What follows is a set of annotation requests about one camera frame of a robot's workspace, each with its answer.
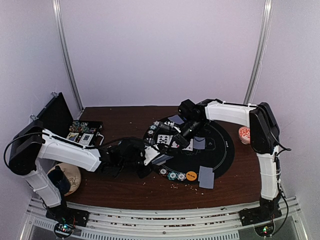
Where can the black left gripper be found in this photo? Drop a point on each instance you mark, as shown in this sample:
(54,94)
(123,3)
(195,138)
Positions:
(143,174)

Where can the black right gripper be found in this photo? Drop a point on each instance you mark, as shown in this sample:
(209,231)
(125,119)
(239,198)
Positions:
(182,141)

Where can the single blue-backed playing card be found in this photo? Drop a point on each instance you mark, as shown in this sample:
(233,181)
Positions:
(176,119)

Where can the orange black 100 chip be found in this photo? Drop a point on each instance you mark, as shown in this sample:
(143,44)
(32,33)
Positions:
(163,172)
(150,132)

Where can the blue playing card deck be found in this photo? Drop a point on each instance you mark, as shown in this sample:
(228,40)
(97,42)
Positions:
(161,159)

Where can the five of diamonds card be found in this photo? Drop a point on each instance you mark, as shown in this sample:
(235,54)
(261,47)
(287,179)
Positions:
(190,146)

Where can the blue green 50 chip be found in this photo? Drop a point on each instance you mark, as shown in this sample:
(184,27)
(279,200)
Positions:
(153,127)
(172,176)

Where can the face-up playing card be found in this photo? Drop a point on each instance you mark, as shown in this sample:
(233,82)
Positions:
(164,139)

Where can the blue cream 10 chip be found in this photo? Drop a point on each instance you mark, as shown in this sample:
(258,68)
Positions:
(181,176)
(156,123)

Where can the yellow big blind button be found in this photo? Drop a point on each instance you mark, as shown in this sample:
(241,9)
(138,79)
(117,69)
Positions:
(191,176)

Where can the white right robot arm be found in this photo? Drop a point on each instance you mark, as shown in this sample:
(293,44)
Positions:
(264,133)

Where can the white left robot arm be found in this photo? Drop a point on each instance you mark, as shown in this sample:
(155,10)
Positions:
(35,142)

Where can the round black poker mat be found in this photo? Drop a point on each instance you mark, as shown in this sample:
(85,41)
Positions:
(219,154)

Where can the red white patterned bowl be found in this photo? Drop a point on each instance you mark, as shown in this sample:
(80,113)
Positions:
(244,135)

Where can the white playing card box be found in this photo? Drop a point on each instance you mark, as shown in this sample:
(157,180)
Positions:
(86,139)

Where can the beige patterned plate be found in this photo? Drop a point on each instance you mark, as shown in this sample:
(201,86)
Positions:
(73,174)

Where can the blue-backed playing card box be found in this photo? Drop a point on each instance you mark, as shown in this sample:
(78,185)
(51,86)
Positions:
(72,136)

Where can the chips row in case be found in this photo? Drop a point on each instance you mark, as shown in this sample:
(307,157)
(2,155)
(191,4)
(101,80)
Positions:
(80,127)

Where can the dark blue mug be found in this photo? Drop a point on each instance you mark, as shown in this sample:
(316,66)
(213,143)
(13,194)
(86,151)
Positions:
(59,180)

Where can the black poker set case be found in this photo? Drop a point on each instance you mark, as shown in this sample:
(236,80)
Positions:
(57,118)

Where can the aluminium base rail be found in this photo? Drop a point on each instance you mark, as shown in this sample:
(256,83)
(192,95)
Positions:
(215,223)

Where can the aluminium frame post right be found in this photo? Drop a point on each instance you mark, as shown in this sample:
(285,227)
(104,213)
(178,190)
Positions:
(261,47)

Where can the aluminium frame post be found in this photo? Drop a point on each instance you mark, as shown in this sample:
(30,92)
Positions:
(65,52)
(261,47)

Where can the aluminium frame post left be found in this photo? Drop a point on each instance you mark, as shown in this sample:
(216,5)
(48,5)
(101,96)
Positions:
(65,52)

